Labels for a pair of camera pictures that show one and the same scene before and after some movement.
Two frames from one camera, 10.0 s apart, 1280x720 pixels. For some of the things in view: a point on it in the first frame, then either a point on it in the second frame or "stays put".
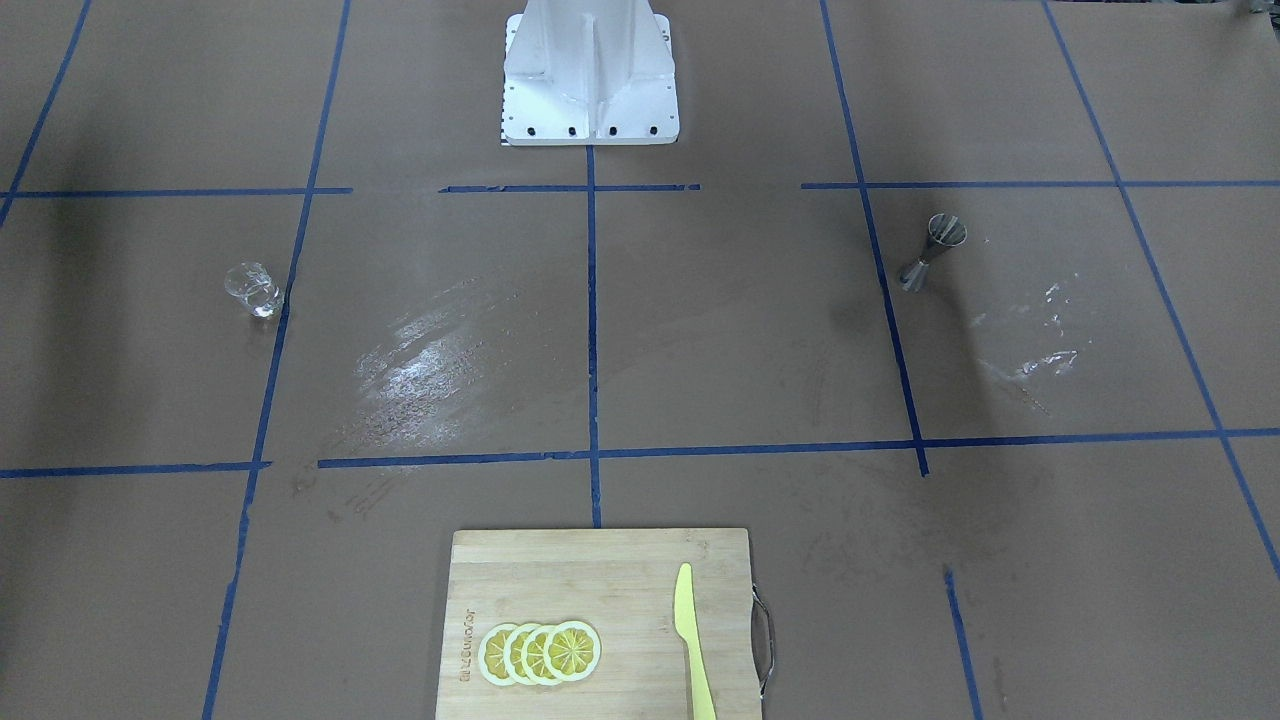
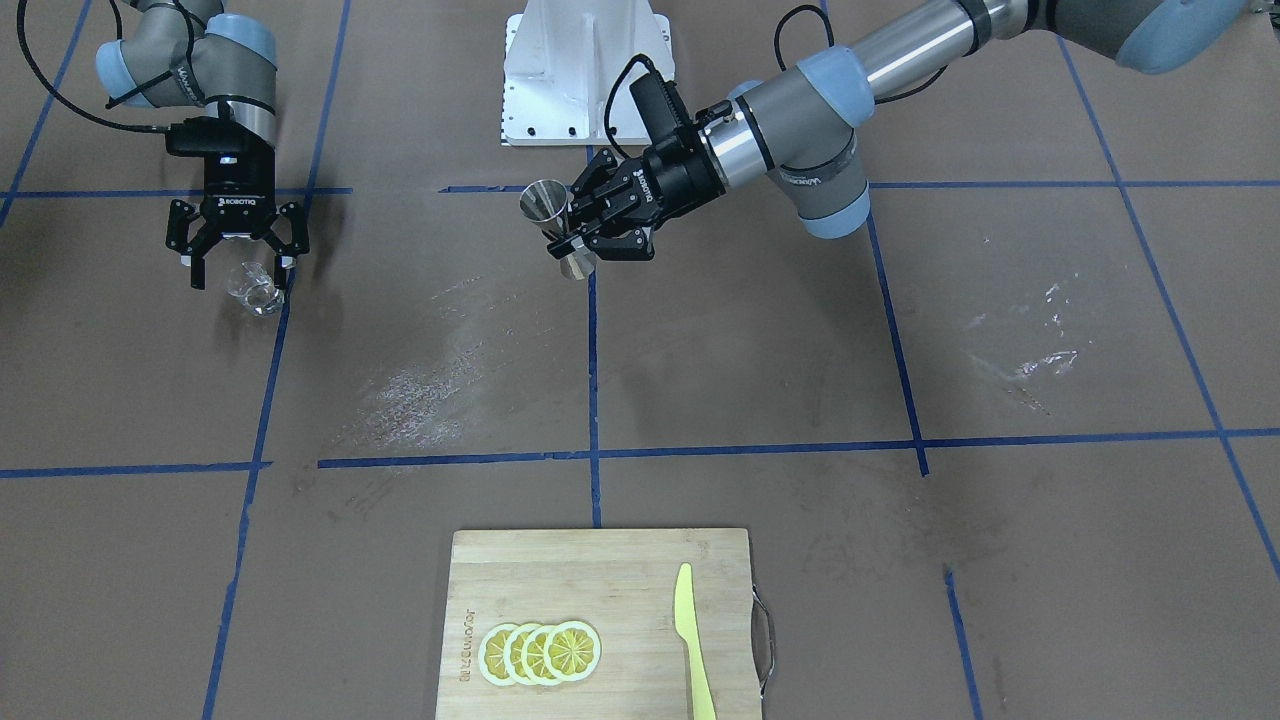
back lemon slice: (491, 654) stays put
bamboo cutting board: (622, 583) stays put
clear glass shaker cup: (252, 285) stays put
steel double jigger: (944, 229) → (546, 201)
